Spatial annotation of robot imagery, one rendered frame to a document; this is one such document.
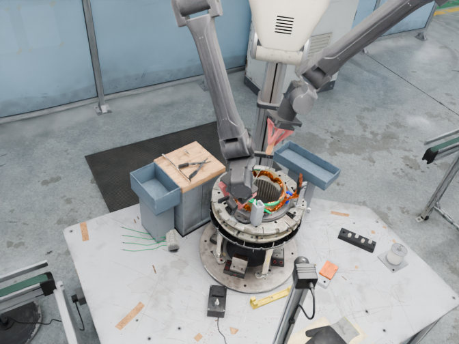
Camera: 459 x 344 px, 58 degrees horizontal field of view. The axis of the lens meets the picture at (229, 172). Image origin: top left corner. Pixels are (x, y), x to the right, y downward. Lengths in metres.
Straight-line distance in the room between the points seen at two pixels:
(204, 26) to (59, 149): 2.49
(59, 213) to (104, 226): 1.18
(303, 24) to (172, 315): 1.10
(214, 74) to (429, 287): 1.20
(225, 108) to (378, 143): 2.76
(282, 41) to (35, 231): 1.97
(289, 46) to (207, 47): 0.57
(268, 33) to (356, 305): 1.03
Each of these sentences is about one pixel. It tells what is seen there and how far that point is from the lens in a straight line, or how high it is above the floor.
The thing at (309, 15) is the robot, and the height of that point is 1.57.
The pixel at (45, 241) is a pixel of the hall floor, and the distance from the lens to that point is 2.80.
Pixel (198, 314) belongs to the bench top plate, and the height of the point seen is 0.78.
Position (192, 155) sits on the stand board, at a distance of 1.61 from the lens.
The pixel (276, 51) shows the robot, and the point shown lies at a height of 1.43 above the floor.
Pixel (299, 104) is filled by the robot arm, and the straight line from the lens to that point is 1.13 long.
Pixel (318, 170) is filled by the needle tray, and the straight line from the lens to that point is 1.69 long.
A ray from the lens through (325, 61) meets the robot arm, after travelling 1.16.
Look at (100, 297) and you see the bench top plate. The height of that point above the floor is 0.78.
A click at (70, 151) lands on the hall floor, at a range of 3.35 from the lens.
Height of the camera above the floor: 2.12
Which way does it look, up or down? 43 degrees down
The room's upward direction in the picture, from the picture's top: 6 degrees clockwise
